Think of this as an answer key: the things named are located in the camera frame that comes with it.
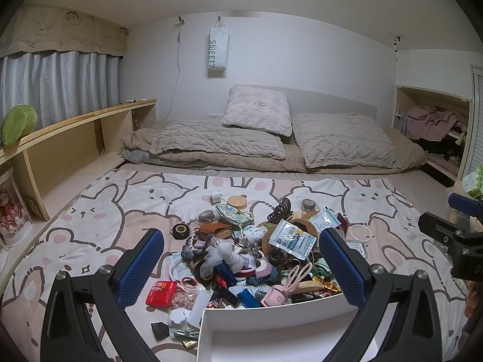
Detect grey headboard panel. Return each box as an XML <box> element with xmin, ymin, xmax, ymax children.
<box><xmin>230</xmin><ymin>85</ymin><xmax>380</xmax><ymax>121</ymax></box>

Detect clear packet with brown roll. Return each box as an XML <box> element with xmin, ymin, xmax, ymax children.
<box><xmin>298</xmin><ymin>195</ymin><xmax>321</xmax><ymax>214</ymax></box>

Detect white gauze doll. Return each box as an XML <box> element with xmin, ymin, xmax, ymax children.
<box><xmin>200</xmin><ymin>239</ymin><xmax>250</xmax><ymax>281</ymax></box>

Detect thin wall cable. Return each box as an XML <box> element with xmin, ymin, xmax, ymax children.
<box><xmin>166</xmin><ymin>0</ymin><xmax>200</xmax><ymax>121</ymax></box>

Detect beige fleece blanket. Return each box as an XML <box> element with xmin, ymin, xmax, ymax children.
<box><xmin>120</xmin><ymin>119</ymin><xmax>429</xmax><ymax>174</ymax></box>

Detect green patterned clips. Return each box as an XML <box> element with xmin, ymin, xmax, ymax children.
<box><xmin>313</xmin><ymin>256</ymin><xmax>334</xmax><ymax>276</ymax></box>

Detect white hanging paper bag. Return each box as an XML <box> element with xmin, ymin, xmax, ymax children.
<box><xmin>207</xmin><ymin>17</ymin><xmax>231</xmax><ymax>80</ymax></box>

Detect cartoon printed valance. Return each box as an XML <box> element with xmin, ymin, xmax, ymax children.
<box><xmin>0</xmin><ymin>4</ymin><xmax>129</xmax><ymax>59</ymax></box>

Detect green plush toy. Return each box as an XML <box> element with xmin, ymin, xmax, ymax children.
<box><xmin>0</xmin><ymin>105</ymin><xmax>38</xmax><ymax>148</ymax></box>

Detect light blue sachet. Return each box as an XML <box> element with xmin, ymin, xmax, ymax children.
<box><xmin>311</xmin><ymin>209</ymin><xmax>340</xmax><ymax>234</ymax></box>

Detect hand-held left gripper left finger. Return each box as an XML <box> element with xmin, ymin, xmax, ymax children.
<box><xmin>40</xmin><ymin>228</ymin><xmax>165</xmax><ymax>362</ymax></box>

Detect round wooden lid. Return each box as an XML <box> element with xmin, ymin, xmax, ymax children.
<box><xmin>226</xmin><ymin>195</ymin><xmax>248</xmax><ymax>212</ymax></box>

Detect fluffy beige pillow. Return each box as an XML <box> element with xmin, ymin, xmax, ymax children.
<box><xmin>221</xmin><ymin>85</ymin><xmax>294</xmax><ymax>137</ymax></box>

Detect clear doll display box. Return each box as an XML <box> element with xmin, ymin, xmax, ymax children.
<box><xmin>0</xmin><ymin>168</ymin><xmax>34</xmax><ymax>247</ymax></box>

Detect pink small gadget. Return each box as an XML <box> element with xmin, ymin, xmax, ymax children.
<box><xmin>260</xmin><ymin>287</ymin><xmax>293</xmax><ymax>308</ymax></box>

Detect bunny printed bed sheet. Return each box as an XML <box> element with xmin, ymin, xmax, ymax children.
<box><xmin>0</xmin><ymin>170</ymin><xmax>472</xmax><ymax>362</ymax></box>

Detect plain cork coaster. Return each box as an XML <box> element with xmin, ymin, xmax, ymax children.
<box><xmin>258</xmin><ymin>226</ymin><xmax>282</xmax><ymax>253</ymax></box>

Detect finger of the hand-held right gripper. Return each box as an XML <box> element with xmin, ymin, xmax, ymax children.
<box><xmin>448</xmin><ymin>192</ymin><xmax>483</xmax><ymax>219</ymax></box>
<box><xmin>418</xmin><ymin>212</ymin><xmax>483</xmax><ymax>251</ymax></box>

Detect white round cap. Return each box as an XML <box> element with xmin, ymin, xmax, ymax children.
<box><xmin>167</xmin><ymin>308</ymin><xmax>189</xmax><ymax>330</ymax></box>

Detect printed cork coaster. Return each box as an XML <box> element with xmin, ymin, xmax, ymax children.
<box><xmin>287</xmin><ymin>211</ymin><xmax>321</xmax><ymax>242</ymax></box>

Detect snack bar wrappers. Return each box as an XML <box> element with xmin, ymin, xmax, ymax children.
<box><xmin>313</xmin><ymin>275</ymin><xmax>342</xmax><ymax>297</ymax></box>

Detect blue white medicine sachet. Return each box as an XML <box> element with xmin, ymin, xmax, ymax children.
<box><xmin>270</xmin><ymin>219</ymin><xmax>317</xmax><ymax>261</ymax></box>

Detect grey curtain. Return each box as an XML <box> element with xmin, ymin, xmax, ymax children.
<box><xmin>0</xmin><ymin>51</ymin><xmax>121</xmax><ymax>129</ymax></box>

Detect green packet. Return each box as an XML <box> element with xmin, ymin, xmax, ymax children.
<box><xmin>462</xmin><ymin>170</ymin><xmax>483</xmax><ymax>200</ymax></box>

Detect brown leather pouch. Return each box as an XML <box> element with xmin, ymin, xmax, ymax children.
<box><xmin>198</xmin><ymin>222</ymin><xmax>236</xmax><ymax>240</ymax></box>

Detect black red packet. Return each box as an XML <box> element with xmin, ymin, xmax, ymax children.
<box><xmin>209</xmin><ymin>279</ymin><xmax>242</xmax><ymax>308</ymax></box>

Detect black hair claw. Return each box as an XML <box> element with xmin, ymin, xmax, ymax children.
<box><xmin>267</xmin><ymin>198</ymin><xmax>294</xmax><ymax>222</ymax></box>

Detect pile of clothes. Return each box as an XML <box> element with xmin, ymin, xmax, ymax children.
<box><xmin>400</xmin><ymin>106</ymin><xmax>469</xmax><ymax>170</ymax></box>

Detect red glove packet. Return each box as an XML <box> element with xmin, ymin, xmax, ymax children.
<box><xmin>145</xmin><ymin>280</ymin><xmax>178</xmax><ymax>308</ymax></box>

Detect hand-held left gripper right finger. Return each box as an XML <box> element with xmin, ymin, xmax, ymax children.
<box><xmin>319</xmin><ymin>227</ymin><xmax>442</xmax><ymax>362</ymax></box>

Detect white box container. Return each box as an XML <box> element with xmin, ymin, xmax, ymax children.
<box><xmin>196</xmin><ymin>290</ymin><xmax>361</xmax><ymax>362</ymax></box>

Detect clear plastic storage bin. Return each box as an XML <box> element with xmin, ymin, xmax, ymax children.
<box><xmin>447</xmin><ymin>170</ymin><xmax>483</xmax><ymax>234</ymax></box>

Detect bag of pink candies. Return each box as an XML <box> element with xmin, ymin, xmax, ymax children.
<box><xmin>168</xmin><ymin>290</ymin><xmax>206</xmax><ymax>312</ymax></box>

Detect wooden closet cubby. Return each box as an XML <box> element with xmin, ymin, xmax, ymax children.
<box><xmin>392</xmin><ymin>85</ymin><xmax>472</xmax><ymax>182</ymax></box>

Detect wooden bedside shelf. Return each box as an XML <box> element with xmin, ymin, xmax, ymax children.
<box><xmin>0</xmin><ymin>99</ymin><xmax>157</xmax><ymax>223</ymax></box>

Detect crochet pouch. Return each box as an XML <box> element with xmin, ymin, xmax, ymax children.
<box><xmin>215</xmin><ymin>204</ymin><xmax>255</xmax><ymax>227</ymax></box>

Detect white silicone ring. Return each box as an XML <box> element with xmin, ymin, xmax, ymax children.
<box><xmin>346</xmin><ymin>224</ymin><xmax>374</xmax><ymax>243</ymax></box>

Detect blue lighter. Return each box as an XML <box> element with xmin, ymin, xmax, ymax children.
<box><xmin>238</xmin><ymin>287</ymin><xmax>261</xmax><ymax>308</ymax></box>

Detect pink cable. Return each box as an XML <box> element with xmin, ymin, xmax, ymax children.
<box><xmin>283</xmin><ymin>262</ymin><xmax>314</xmax><ymax>293</ymax></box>

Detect quilted beige pillow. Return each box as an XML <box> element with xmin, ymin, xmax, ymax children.
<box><xmin>150</xmin><ymin>119</ymin><xmax>287</xmax><ymax>160</ymax></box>
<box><xmin>292</xmin><ymin>112</ymin><xmax>398</xmax><ymax>170</ymax></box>

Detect clear plastic case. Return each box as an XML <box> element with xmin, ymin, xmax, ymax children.
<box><xmin>345</xmin><ymin>239</ymin><xmax>368</xmax><ymax>259</ymax></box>

